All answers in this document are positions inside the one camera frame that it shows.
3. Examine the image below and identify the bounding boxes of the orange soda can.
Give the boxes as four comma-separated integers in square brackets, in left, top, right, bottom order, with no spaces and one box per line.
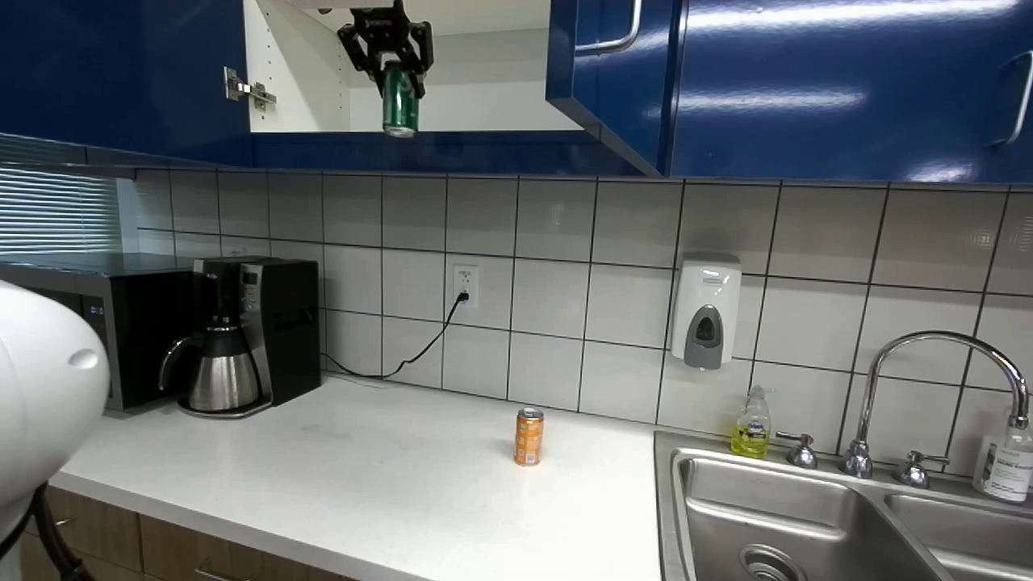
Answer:
[512,407,547,465]

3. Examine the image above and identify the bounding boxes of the blue right upper cabinet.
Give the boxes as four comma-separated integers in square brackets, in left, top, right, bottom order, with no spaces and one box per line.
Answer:
[669,0,1033,184]

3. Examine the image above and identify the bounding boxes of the stainless steel coffee carafe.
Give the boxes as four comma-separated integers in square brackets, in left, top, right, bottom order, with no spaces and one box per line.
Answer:
[159,323,262,416]

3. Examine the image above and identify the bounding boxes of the black stainless microwave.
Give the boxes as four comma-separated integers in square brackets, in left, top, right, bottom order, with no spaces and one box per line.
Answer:
[0,253,198,413]

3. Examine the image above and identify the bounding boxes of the white soap bottle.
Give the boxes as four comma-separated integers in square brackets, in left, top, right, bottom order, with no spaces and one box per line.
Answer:
[971,416,1033,502]

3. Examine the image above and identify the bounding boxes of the white wall power outlet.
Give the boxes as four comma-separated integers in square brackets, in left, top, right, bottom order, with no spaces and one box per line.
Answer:
[452,264,480,310]

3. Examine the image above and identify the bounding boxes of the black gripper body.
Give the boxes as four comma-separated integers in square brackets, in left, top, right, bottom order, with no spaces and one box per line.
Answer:
[352,0,423,54]

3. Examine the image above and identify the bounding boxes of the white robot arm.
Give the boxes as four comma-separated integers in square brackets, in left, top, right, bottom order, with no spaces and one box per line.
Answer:
[0,281,111,581]

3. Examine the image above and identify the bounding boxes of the stainless black coffee maker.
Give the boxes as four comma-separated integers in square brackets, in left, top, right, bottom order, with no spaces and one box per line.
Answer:
[195,256,321,405]

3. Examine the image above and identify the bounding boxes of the stainless steel double sink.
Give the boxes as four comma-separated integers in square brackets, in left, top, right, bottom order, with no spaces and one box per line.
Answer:
[653,434,1033,581]

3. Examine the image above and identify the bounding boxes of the chrome gooseneck faucet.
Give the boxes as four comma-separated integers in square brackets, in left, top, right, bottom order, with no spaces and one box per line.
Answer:
[782,330,1030,486]

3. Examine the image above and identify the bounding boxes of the blue cabinet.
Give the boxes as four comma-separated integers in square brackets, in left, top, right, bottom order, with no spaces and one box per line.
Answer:
[0,0,641,175]
[669,0,1033,184]

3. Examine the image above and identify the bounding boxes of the blue cabinet door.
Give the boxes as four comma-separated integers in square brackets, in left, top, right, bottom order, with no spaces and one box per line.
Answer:
[547,0,680,175]

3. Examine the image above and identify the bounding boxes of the black power cord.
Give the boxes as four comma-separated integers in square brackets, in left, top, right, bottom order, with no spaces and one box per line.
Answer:
[321,286,475,383]

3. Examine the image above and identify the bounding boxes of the wooden drawer with handle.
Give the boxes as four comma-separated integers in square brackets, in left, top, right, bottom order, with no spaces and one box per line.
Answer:
[47,486,349,581]

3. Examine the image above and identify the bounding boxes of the yellow dish soap bottle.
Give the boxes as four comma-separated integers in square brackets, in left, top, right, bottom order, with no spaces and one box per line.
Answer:
[730,387,771,458]

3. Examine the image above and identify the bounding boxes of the green soda can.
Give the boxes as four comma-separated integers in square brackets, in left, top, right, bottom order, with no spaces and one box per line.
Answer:
[383,62,418,138]

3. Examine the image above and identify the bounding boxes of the silver cabinet hinge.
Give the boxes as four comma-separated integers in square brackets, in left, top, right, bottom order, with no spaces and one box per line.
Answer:
[224,67,279,110]

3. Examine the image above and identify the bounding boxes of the white wall soap dispenser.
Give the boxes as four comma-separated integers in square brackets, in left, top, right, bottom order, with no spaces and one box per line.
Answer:
[669,256,744,370]

